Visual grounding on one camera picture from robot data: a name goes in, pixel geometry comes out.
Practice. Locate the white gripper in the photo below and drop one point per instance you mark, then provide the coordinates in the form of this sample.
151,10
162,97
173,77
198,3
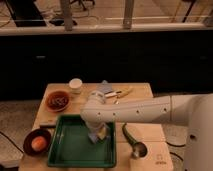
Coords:
100,129

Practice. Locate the blue sponge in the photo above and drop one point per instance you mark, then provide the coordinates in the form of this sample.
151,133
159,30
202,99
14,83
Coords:
93,137

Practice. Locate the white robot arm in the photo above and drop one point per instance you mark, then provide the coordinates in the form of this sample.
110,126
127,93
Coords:
195,111

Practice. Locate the green plastic tray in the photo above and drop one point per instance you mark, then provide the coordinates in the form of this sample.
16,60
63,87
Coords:
72,148

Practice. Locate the wooden table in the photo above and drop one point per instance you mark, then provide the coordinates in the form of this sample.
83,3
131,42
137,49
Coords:
158,158

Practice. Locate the grey blue cloth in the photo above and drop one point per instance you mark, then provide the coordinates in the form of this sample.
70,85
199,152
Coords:
105,87

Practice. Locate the orange bowl with contents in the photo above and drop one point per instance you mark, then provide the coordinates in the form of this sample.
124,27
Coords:
57,101

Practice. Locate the white cup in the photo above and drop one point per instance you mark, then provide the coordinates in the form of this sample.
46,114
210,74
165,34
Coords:
76,84

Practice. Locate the black marker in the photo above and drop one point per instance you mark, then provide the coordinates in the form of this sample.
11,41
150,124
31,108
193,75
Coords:
47,126

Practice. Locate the dark brown bowl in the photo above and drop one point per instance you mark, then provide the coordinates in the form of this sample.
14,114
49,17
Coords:
28,140

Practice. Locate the orange fruit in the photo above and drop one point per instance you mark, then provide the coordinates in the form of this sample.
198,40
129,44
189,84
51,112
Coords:
39,143

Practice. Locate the green handled metal scoop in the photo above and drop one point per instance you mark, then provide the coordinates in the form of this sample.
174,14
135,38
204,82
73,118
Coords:
139,149

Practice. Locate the yellow handled knife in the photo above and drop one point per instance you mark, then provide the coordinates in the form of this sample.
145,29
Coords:
122,94

